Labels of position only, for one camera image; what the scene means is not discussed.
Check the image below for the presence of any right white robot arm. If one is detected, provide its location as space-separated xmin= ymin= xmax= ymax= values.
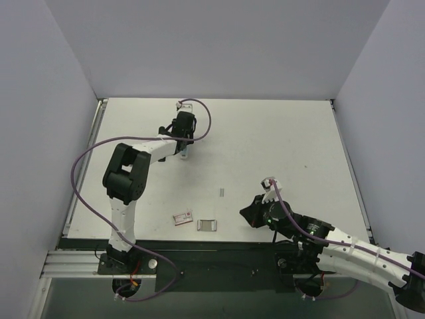
xmin=240 ymin=195 xmax=424 ymax=313

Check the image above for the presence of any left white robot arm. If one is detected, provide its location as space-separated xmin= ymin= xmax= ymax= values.
xmin=102 ymin=111 xmax=197 ymax=274

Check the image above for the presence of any red white staple box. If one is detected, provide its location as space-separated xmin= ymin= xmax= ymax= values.
xmin=173 ymin=211 xmax=193 ymax=226

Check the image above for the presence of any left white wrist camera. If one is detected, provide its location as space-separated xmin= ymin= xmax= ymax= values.
xmin=176 ymin=102 xmax=193 ymax=114

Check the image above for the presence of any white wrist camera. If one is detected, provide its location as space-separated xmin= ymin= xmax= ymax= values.
xmin=260 ymin=177 xmax=282 ymax=204
xmin=176 ymin=102 xmax=193 ymax=114

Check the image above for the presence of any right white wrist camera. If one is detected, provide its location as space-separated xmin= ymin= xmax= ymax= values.
xmin=260 ymin=177 xmax=282 ymax=204

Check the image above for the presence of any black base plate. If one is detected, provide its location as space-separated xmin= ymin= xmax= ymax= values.
xmin=98 ymin=241 xmax=322 ymax=294

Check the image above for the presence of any aluminium rail frame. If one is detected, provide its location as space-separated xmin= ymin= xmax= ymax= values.
xmin=40 ymin=98 xmax=109 ymax=279

